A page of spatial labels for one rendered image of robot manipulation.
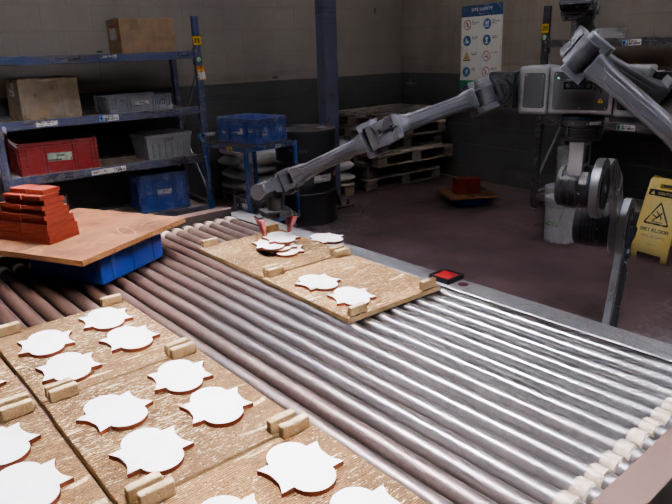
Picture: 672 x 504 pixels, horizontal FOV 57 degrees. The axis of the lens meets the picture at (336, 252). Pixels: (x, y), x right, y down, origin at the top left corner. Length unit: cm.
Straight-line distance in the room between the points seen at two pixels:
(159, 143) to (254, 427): 507
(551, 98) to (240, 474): 156
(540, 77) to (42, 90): 449
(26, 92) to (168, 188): 146
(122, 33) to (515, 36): 402
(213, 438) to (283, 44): 653
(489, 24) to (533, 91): 539
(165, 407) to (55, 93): 479
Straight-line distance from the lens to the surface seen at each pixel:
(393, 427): 123
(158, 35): 610
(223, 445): 118
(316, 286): 181
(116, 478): 116
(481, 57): 763
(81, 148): 590
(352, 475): 109
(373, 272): 194
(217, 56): 706
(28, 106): 583
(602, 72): 165
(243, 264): 206
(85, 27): 658
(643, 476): 115
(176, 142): 622
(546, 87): 219
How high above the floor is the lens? 161
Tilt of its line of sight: 18 degrees down
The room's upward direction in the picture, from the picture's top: 2 degrees counter-clockwise
